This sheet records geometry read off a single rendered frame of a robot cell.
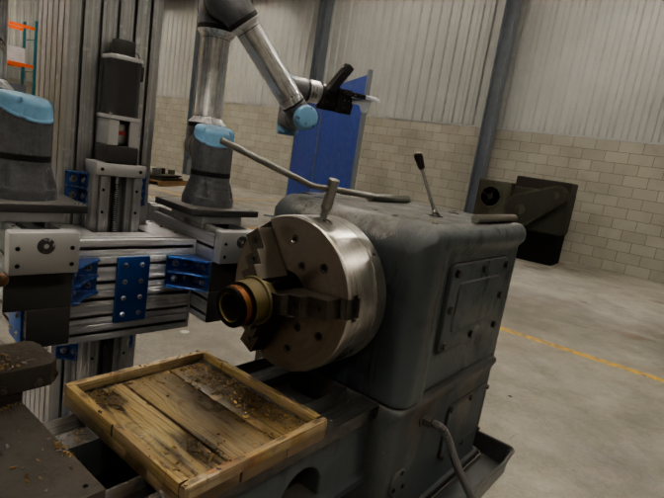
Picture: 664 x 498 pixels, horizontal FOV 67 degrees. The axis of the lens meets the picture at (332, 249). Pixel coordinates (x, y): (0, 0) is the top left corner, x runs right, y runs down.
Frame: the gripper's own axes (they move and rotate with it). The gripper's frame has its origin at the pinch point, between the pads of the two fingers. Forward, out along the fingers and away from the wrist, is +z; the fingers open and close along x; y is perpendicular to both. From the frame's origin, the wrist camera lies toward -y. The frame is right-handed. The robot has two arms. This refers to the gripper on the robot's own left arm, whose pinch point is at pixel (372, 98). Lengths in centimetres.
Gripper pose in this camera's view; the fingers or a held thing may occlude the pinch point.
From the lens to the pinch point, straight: 189.1
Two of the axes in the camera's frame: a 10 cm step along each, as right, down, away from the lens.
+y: -2.0, 9.3, 3.0
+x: 3.8, 3.6, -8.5
